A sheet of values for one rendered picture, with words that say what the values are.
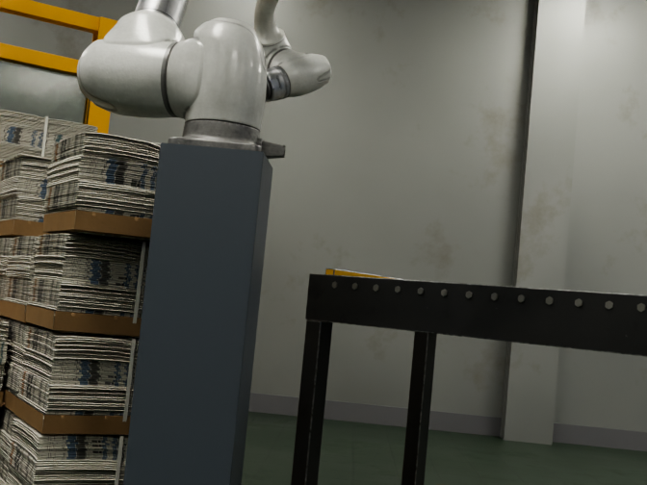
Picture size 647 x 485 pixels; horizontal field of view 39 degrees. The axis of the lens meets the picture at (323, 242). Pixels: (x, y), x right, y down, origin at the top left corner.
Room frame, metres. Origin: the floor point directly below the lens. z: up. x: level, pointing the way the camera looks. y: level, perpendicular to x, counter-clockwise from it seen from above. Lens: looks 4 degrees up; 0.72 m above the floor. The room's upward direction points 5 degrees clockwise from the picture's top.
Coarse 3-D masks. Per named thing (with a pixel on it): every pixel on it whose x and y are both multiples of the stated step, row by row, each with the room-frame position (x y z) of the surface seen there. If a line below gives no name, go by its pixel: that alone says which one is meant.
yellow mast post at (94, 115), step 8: (104, 24) 3.75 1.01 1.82; (112, 24) 3.77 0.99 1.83; (104, 32) 3.76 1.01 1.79; (88, 104) 3.82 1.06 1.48; (88, 112) 3.80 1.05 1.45; (96, 112) 3.76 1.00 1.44; (104, 112) 3.77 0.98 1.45; (88, 120) 3.75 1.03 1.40; (96, 120) 3.76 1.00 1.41; (104, 120) 3.78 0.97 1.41; (104, 128) 3.78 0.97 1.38
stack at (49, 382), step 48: (0, 240) 2.68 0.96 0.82; (48, 240) 2.19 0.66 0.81; (96, 240) 2.08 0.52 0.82; (0, 288) 2.60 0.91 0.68; (48, 288) 2.13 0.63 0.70; (96, 288) 2.08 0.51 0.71; (48, 336) 2.12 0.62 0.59; (96, 336) 2.13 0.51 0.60; (48, 384) 2.05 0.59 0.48; (96, 384) 2.10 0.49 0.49; (0, 432) 2.40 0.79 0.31; (0, 480) 2.36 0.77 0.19; (48, 480) 2.06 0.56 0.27; (96, 480) 2.11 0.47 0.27
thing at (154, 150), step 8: (152, 144) 2.10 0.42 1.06; (152, 152) 2.10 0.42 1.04; (152, 160) 2.10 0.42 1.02; (152, 168) 2.10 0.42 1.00; (152, 176) 2.10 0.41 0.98; (152, 184) 2.10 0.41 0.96; (152, 192) 2.10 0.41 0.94; (144, 200) 2.09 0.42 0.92; (152, 200) 2.10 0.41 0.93; (144, 208) 2.09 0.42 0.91; (152, 208) 2.10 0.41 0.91; (144, 216) 2.10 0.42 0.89; (152, 216) 2.11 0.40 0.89; (128, 240) 2.18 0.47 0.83; (136, 240) 2.15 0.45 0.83; (144, 240) 2.13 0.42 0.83
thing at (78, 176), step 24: (72, 144) 2.09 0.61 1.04; (96, 144) 2.03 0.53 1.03; (120, 144) 2.06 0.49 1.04; (144, 144) 2.09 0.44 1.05; (48, 168) 2.25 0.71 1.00; (72, 168) 2.06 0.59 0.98; (96, 168) 2.03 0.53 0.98; (120, 168) 2.07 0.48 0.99; (144, 168) 2.09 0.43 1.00; (48, 192) 2.24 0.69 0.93; (72, 192) 2.03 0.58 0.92; (96, 192) 2.03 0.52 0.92; (120, 192) 2.06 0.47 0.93; (144, 192) 2.09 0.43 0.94
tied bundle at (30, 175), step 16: (16, 160) 2.60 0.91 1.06; (32, 160) 2.56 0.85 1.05; (0, 176) 2.78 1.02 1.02; (16, 176) 2.56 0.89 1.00; (32, 176) 2.56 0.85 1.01; (0, 192) 2.74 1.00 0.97; (16, 192) 2.54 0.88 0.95; (32, 192) 2.56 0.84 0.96; (0, 208) 2.74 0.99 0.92; (16, 208) 2.54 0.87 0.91; (32, 208) 2.56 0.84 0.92
